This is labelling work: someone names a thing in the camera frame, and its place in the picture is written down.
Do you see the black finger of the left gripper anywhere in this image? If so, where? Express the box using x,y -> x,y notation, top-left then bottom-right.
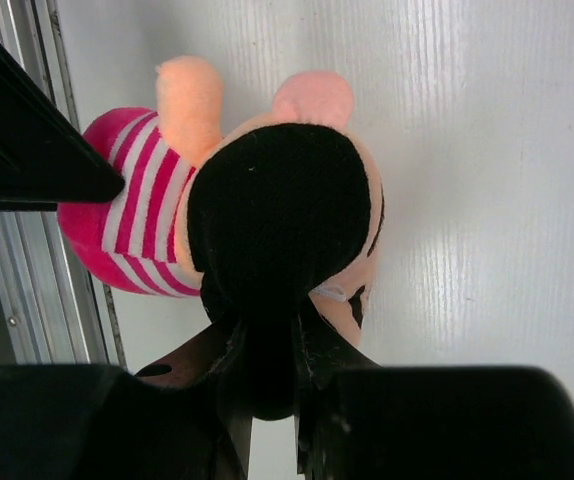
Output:
0,43 -> 125,211

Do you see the aluminium mounting rail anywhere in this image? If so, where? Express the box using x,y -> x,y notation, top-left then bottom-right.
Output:
0,1 -> 126,366

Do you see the doll plush black hair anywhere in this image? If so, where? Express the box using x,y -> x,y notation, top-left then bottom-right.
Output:
57,56 -> 385,420

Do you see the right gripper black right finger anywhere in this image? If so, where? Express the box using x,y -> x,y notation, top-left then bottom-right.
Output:
292,317 -> 574,479

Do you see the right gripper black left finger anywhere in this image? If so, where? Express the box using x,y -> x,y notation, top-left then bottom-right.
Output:
0,323 -> 250,479

